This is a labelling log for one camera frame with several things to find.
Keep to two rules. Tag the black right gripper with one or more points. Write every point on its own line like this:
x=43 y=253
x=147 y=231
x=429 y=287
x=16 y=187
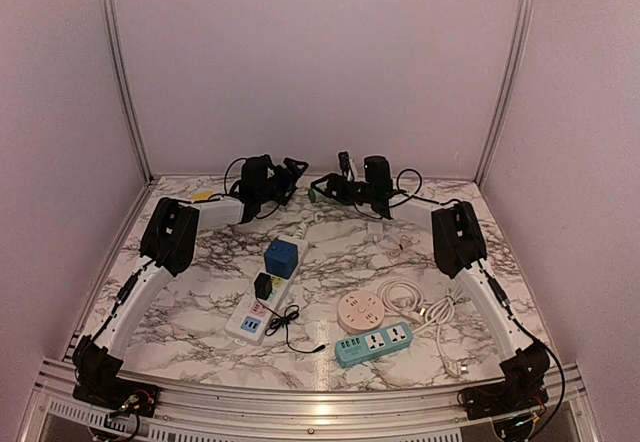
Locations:
x=339 y=197

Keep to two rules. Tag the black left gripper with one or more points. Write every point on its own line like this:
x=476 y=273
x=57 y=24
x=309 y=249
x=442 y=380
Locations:
x=289 y=182

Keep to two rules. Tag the green cube plug adapter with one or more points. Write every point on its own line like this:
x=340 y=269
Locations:
x=315 y=196

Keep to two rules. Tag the white USB charger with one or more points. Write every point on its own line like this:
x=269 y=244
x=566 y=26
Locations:
x=375 y=232

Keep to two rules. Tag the blue cube power socket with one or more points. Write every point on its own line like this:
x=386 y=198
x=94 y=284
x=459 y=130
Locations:
x=281 y=258

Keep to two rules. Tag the yellow cube power socket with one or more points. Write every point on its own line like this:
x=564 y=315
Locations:
x=202 y=196

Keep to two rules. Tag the pink round power socket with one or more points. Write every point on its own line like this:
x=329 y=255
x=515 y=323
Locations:
x=360 y=311

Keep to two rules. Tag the white multicolour power strip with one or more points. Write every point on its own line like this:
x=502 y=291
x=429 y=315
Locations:
x=251 y=317

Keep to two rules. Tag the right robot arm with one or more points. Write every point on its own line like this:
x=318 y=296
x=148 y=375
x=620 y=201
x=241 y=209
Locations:
x=460 y=253

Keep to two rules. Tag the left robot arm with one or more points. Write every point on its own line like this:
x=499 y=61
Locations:
x=166 y=250

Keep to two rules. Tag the teal power strip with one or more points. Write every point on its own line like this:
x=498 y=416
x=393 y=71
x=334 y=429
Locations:
x=366 y=347

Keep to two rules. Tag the left aluminium frame post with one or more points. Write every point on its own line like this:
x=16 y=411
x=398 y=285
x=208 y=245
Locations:
x=124 y=90

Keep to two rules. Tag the aluminium frame post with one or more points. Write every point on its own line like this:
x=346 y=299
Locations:
x=124 y=90
x=516 y=50

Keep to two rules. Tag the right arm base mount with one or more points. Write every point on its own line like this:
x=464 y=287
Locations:
x=523 y=387

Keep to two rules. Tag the right aluminium frame post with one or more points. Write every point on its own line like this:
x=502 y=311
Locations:
x=516 y=50

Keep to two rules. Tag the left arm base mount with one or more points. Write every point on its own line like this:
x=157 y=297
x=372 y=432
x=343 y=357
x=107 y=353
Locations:
x=112 y=392

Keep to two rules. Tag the aluminium front rail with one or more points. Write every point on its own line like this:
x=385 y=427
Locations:
x=187 y=411

